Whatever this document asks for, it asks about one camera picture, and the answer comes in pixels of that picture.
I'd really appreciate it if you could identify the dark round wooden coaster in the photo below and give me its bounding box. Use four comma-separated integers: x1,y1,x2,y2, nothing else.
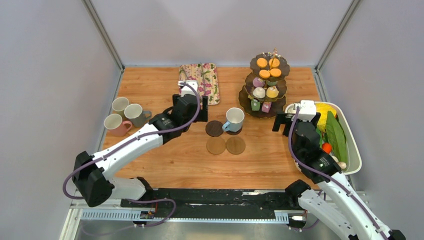
205,120,224,137

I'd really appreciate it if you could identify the yellow cupcake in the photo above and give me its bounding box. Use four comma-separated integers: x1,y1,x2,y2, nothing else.
266,85,279,99

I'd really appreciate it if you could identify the three-tier dark cake stand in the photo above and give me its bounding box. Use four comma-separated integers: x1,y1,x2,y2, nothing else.
238,48,290,119

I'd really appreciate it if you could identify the green cake with panda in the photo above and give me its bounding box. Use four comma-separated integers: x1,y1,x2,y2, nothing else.
250,99,261,112

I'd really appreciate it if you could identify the light blue handled mug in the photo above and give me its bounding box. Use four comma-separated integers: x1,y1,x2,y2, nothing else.
222,107,245,133

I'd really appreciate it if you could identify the light wooden coaster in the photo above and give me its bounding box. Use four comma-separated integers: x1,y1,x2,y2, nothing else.
225,136,246,155
206,136,226,155

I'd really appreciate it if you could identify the white round cake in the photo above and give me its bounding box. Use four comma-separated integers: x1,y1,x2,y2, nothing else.
252,87,266,99

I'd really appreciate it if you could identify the green round cake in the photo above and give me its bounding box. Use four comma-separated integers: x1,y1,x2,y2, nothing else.
266,80,278,86

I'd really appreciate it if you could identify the floral rectangular tray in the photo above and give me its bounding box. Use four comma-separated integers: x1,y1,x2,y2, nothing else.
178,62,221,106

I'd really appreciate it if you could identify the purple cake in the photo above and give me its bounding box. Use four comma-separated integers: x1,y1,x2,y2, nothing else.
252,77,266,88

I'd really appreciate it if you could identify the round biscuit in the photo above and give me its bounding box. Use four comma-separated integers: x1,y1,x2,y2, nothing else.
256,57,268,68
269,68,282,78
259,69,271,79
268,58,280,69

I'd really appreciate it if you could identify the grey handled mug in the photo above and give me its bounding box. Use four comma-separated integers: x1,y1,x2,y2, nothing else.
124,103,152,128

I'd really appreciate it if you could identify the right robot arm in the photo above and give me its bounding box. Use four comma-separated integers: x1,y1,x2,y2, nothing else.
272,112,406,240

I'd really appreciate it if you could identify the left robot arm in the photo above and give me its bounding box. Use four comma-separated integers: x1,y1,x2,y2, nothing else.
71,94,208,207

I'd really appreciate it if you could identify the orange carrot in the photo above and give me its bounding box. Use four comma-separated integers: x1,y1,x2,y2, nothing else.
321,142,333,154

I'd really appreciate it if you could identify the long dark green leaf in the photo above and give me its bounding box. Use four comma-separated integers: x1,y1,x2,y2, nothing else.
325,111,348,164

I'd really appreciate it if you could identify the napa cabbage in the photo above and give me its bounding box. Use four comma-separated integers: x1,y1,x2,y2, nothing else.
315,102,337,133

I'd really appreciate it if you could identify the white mushroom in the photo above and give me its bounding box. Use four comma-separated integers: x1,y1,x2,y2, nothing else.
332,155,347,170

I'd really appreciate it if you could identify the white oval vegetable basin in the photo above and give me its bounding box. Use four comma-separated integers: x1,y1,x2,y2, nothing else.
284,101,363,176

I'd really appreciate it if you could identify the cream mug far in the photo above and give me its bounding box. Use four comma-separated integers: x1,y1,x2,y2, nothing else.
111,97,130,119

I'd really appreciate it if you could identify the cream mug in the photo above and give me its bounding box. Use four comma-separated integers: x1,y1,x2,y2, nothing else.
103,113,133,137
111,97,130,119

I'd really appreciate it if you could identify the cream mug left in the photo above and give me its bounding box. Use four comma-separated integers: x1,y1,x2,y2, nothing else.
103,113,133,137

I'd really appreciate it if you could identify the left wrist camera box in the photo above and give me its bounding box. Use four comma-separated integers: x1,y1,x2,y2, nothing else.
177,80,199,97

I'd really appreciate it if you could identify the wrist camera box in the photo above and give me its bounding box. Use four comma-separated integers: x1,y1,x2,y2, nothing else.
292,100,317,122
177,80,199,97

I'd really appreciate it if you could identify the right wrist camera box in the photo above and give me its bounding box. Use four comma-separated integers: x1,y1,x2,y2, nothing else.
292,100,317,122

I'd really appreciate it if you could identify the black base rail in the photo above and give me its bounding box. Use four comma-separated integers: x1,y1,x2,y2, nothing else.
120,188,304,220

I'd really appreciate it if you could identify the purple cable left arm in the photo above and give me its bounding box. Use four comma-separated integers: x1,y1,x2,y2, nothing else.
62,82,202,228

